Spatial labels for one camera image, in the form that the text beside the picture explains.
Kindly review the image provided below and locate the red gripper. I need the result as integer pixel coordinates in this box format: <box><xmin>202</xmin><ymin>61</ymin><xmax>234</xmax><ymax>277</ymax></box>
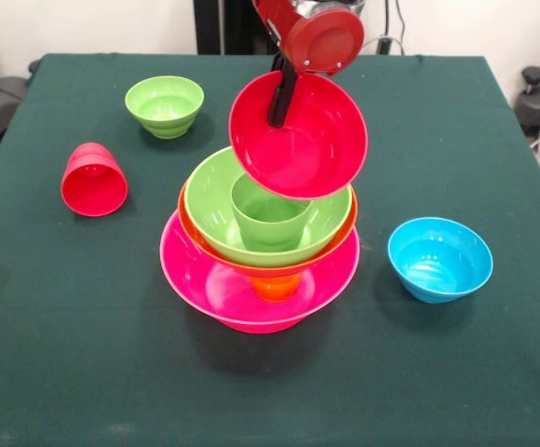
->
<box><xmin>251</xmin><ymin>0</ymin><xmax>366</xmax><ymax>129</ymax></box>

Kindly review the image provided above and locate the small red bowl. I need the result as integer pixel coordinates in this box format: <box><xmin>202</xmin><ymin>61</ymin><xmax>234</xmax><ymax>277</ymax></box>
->
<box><xmin>228</xmin><ymin>70</ymin><xmax>370</xmax><ymax>201</ymax></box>

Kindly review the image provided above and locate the large green bowl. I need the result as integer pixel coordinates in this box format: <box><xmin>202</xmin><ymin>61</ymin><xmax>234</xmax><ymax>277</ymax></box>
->
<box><xmin>183</xmin><ymin>145</ymin><xmax>354</xmax><ymax>268</ymax></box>

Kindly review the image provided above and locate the green cup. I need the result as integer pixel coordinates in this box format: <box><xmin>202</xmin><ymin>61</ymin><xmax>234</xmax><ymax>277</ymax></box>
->
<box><xmin>230</xmin><ymin>172</ymin><xmax>316</xmax><ymax>252</ymax></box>

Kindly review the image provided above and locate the large orange bowl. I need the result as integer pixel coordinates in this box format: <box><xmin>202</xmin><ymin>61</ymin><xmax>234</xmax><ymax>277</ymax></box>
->
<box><xmin>178</xmin><ymin>175</ymin><xmax>360</xmax><ymax>279</ymax></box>

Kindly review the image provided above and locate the orange cup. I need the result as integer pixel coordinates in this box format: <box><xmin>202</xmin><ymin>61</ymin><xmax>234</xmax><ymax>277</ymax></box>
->
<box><xmin>250</xmin><ymin>272</ymin><xmax>304</xmax><ymax>304</ymax></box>

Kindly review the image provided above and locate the red cup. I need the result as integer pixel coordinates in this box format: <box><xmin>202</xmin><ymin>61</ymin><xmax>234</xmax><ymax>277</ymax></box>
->
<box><xmin>61</xmin><ymin>142</ymin><xmax>129</xmax><ymax>218</ymax></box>

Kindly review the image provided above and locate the large pink bowl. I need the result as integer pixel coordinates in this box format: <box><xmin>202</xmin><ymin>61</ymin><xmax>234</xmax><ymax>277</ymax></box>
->
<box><xmin>159</xmin><ymin>209</ymin><xmax>362</xmax><ymax>334</ymax></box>

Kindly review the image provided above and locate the small green bowl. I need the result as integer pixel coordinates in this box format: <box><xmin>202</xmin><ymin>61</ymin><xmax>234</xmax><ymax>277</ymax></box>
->
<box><xmin>124</xmin><ymin>74</ymin><xmax>205</xmax><ymax>140</ymax></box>

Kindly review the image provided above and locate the small blue bowl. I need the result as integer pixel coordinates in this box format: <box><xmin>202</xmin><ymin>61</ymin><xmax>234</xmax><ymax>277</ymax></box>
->
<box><xmin>387</xmin><ymin>217</ymin><xmax>494</xmax><ymax>305</ymax></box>

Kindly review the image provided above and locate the black office chair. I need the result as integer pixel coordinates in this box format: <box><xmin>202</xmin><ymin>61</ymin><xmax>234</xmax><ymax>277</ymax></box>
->
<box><xmin>0</xmin><ymin>32</ymin><xmax>43</xmax><ymax>150</ymax></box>

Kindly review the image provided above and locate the dark green tablecloth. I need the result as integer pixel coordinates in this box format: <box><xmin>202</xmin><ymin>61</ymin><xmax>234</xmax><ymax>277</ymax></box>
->
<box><xmin>0</xmin><ymin>52</ymin><xmax>540</xmax><ymax>447</ymax></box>

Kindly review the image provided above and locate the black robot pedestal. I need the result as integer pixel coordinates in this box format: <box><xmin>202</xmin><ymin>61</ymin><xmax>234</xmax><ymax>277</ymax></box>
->
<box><xmin>194</xmin><ymin>0</ymin><xmax>341</xmax><ymax>56</ymax></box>

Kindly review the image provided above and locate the black wall cable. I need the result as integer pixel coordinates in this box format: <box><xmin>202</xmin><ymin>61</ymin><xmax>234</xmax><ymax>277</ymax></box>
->
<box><xmin>393</xmin><ymin>0</ymin><xmax>409</xmax><ymax>41</ymax></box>

